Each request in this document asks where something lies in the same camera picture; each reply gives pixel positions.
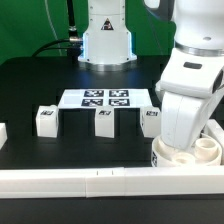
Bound white round stool seat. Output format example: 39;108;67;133
151;134;222;167

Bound black base cable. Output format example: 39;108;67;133
31;0;84;58

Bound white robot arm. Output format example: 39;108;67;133
143;0;224;150

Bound white front fence rail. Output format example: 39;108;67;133
0;166;224;198

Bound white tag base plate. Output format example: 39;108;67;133
58;89;152;109

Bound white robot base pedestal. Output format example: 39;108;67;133
78;0;137;66

